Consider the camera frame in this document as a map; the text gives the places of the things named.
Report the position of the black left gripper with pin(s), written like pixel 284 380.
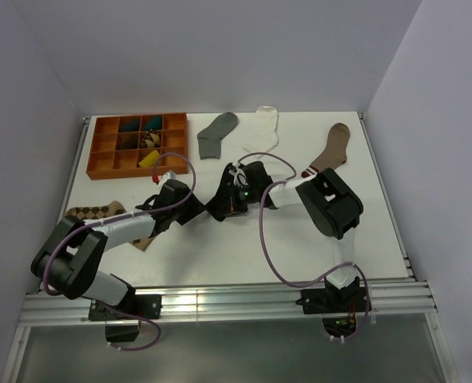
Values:
pixel 194 207

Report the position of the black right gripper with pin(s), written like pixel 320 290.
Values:
pixel 230 204

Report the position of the black sock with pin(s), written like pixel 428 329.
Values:
pixel 219 206

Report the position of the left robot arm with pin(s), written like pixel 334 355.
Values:
pixel 69 260

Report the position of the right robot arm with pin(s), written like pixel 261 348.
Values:
pixel 332 206

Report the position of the yellow rolled sock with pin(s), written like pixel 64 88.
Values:
pixel 148 159

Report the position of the grey sock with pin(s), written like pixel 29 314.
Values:
pixel 209 139

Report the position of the tan argyle sock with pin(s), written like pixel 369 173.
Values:
pixel 106 211

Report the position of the brown argyle rolled sock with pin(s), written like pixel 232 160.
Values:
pixel 150 140

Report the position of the orange compartment tray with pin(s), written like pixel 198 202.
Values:
pixel 138 146

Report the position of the white sock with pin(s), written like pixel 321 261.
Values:
pixel 263 135

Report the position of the dark brown rolled sock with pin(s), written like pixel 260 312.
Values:
pixel 128 142

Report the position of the tan sock maroon striped cuff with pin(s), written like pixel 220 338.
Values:
pixel 334 153

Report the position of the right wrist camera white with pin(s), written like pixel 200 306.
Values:
pixel 239 177

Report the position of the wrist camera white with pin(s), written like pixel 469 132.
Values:
pixel 161 180
pixel 239 177

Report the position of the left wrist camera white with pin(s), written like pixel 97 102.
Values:
pixel 161 180

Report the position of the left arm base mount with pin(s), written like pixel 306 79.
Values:
pixel 124 323

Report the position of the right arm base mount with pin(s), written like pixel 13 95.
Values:
pixel 331 300

